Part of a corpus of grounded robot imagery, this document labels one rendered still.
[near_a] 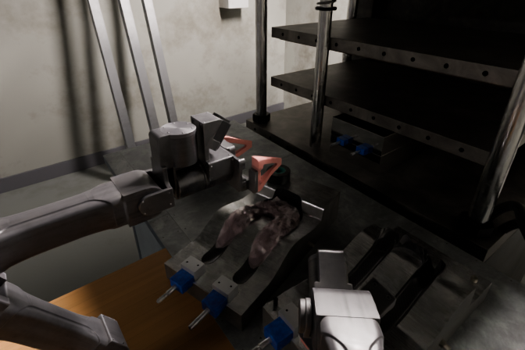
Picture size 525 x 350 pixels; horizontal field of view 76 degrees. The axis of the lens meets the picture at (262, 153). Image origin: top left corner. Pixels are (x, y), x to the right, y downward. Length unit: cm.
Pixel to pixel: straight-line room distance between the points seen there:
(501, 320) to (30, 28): 301
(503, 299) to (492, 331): 12
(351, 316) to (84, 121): 299
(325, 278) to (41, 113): 287
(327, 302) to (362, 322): 4
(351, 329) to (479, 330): 64
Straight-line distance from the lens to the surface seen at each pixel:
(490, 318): 104
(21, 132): 319
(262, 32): 177
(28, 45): 305
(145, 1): 279
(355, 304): 42
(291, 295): 81
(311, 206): 103
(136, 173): 58
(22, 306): 61
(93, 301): 101
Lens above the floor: 152
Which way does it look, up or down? 28 degrees down
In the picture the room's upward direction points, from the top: straight up
